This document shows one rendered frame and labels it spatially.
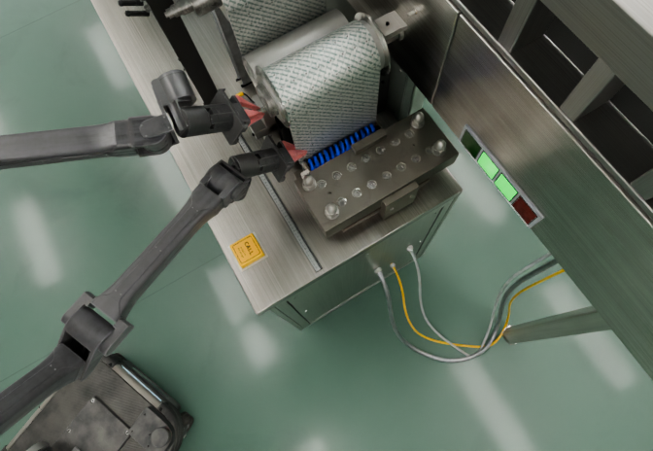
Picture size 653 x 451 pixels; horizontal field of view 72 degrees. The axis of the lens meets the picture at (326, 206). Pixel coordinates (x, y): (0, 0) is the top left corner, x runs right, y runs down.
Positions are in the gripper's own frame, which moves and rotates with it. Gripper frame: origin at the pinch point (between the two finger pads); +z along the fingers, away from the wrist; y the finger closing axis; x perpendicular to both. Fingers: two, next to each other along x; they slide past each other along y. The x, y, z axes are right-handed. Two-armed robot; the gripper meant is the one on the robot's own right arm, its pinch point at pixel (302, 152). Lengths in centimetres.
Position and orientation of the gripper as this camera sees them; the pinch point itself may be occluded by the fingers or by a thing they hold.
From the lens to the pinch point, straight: 114.2
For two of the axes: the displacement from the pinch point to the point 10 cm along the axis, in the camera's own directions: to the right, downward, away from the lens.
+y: 5.1, 8.0, -3.1
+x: 3.8, -5.4, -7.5
